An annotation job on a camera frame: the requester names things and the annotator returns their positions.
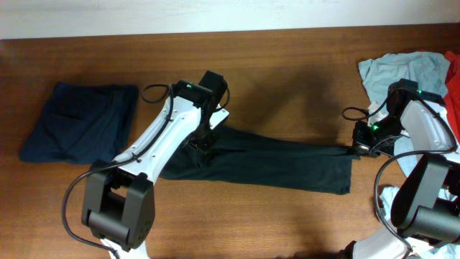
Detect black t-shirt white logo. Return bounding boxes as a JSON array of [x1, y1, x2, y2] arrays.
[[160, 126, 358, 195]]

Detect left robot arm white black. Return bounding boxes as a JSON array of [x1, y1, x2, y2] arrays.
[[82, 71, 229, 258]]

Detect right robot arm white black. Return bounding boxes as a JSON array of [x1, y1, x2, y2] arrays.
[[343, 79, 459, 258]]

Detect red garment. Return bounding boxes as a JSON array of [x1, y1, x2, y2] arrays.
[[418, 50, 460, 145]]

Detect light grey-blue t-shirt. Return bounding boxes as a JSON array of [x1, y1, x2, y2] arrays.
[[357, 51, 460, 259]]

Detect folded navy blue garment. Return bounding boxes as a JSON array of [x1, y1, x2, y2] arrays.
[[19, 82, 139, 164]]

